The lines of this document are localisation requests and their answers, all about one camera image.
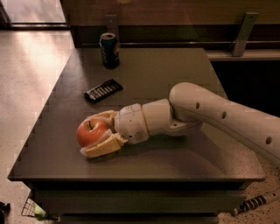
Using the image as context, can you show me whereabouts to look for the black snack bar wrapper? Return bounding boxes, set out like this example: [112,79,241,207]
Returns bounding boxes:
[84,79,123,103]

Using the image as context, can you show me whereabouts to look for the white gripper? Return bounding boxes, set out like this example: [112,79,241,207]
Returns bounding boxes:
[80,103,150,158]

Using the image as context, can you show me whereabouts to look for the right metal bracket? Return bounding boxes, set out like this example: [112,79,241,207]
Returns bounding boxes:
[231,12,258,57]

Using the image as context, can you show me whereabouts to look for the wire basket under table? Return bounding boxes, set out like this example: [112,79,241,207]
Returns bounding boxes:
[21,197,35,218]

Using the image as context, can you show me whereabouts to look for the red apple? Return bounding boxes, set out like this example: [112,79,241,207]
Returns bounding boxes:
[76,118,109,147]

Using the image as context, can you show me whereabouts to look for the left metal bracket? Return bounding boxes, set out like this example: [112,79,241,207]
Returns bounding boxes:
[105,14,119,38]

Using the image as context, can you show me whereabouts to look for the green object in basket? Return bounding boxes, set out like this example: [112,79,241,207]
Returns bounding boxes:
[33,203,47,221]

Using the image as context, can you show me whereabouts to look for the striped stick on floor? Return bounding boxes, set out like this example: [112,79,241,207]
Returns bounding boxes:
[232,189,280,216]

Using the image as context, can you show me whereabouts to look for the metal bracket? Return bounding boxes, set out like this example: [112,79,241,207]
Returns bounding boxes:
[105,14,119,38]
[231,12,258,57]

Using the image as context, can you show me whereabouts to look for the blue pepsi can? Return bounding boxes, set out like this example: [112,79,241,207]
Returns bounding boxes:
[99,32,120,69]

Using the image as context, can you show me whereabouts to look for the dark grey table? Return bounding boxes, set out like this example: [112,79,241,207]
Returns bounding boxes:
[9,48,264,224]

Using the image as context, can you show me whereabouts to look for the dark object on floor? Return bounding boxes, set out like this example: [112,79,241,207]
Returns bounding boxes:
[0,201,11,224]

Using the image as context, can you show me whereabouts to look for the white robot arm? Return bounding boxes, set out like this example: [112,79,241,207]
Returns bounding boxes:
[76,82,280,164]

